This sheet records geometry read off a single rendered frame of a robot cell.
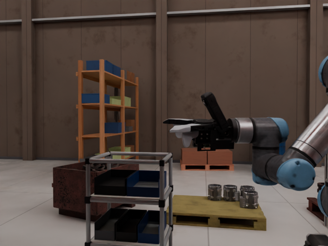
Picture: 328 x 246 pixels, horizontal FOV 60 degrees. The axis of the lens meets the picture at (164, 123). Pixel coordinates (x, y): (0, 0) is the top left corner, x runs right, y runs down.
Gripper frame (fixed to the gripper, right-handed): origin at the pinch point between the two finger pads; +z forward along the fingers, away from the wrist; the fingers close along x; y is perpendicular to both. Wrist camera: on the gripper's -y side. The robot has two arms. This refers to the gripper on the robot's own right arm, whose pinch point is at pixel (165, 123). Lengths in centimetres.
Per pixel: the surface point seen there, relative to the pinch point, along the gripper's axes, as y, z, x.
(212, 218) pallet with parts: 145, -82, 218
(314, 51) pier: -86, -455, 619
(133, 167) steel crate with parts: 111, 7, 308
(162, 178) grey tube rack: 47, -9, 83
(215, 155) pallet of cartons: 166, -187, 561
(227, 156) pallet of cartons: 168, -217, 556
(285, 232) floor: 152, -158, 195
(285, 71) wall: -34, -398, 648
